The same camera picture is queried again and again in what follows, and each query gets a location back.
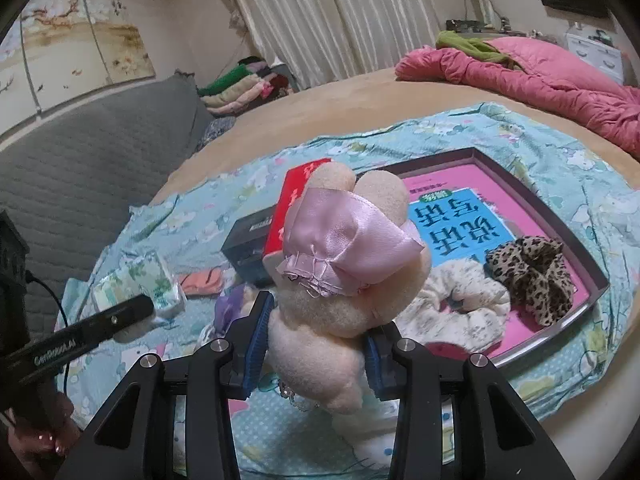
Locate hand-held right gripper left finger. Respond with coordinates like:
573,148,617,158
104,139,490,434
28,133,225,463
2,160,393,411
55,290,276,480

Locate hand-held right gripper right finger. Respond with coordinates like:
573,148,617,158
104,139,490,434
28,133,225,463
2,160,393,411
363,324,576,480

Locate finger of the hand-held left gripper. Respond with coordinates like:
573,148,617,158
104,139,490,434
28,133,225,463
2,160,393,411
80,294,155,344

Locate green white tissue pack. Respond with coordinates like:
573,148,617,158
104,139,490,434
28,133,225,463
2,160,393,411
92,267,151,342
122,252,188,318

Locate cream plush toy pink bow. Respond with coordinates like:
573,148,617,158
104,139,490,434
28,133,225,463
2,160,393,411
265,162,426,417

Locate dark tray pink inside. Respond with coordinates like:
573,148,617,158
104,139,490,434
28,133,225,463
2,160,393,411
357,147,611,367

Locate person's left hand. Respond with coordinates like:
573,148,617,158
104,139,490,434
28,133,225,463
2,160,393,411
7,392,82,480

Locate purple hair accessory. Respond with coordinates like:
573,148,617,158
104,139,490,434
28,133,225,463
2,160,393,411
214,282,262,337

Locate orange pink hair clip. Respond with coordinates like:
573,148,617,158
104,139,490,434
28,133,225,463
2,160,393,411
179,267,224,297

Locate black box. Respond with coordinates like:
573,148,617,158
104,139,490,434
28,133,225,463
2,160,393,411
221,204,279,288

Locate white fabric scrunchie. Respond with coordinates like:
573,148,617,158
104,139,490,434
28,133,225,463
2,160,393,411
395,260,512,354

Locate grey quilted sofa cover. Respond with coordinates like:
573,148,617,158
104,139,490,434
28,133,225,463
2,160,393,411
0,74,216,341

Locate red white box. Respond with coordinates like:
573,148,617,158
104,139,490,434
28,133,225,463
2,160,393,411
264,156,333,261

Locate blue book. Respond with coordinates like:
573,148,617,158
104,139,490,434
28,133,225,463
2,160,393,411
407,187,517,268

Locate leopard print scrunchie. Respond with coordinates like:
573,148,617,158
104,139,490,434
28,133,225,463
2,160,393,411
486,236,577,328

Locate dark patterned cloth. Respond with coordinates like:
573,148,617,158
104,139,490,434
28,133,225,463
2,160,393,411
196,116,237,152

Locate stack of folded clothes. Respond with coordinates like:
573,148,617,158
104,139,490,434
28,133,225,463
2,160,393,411
196,56,296,117

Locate tan bed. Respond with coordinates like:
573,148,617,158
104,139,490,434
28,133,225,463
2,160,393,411
150,65,640,480

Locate teal cartoon printed blanket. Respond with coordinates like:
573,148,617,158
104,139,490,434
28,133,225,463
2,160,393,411
65,102,640,480

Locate green cloth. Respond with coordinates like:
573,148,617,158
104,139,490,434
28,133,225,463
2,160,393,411
436,30,521,67

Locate pink quilt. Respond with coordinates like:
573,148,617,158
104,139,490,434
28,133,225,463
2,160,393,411
395,35,640,158

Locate white curtain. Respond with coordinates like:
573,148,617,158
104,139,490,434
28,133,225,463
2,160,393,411
220,0,453,91

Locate white drawer cabinet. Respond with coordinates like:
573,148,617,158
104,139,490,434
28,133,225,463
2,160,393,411
566,27,626,86

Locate black cable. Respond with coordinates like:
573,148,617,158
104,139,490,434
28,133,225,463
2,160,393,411
26,271,71,403

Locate painted wall panels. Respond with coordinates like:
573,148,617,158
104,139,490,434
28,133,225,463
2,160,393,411
0,0,157,137

